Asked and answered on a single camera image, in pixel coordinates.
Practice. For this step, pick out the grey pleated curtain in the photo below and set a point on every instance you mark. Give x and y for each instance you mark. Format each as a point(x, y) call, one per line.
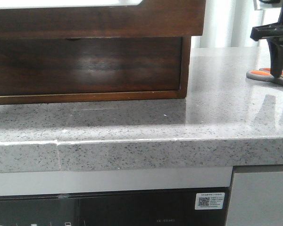
point(228, 23)

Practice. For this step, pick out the white tray with paper rolls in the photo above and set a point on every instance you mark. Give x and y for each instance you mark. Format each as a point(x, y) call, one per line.
point(26, 4)

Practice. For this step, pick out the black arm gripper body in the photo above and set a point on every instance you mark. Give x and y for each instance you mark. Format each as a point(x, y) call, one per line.
point(274, 30)

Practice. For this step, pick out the dark wooden drawer cabinet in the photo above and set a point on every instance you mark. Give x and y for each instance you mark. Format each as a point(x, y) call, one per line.
point(94, 69)

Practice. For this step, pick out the grey cabinet door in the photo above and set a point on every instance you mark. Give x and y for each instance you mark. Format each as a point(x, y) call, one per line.
point(256, 196)

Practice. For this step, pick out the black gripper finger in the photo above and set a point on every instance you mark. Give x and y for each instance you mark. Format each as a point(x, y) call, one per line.
point(276, 56)

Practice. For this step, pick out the white QR code sticker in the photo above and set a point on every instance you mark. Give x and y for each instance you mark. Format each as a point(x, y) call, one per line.
point(209, 201)

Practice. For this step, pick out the orange grey scissors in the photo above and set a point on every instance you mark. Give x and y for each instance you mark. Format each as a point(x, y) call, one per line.
point(264, 74)

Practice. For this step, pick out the black dishwasher appliance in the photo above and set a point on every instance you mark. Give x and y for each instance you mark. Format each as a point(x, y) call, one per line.
point(160, 207)

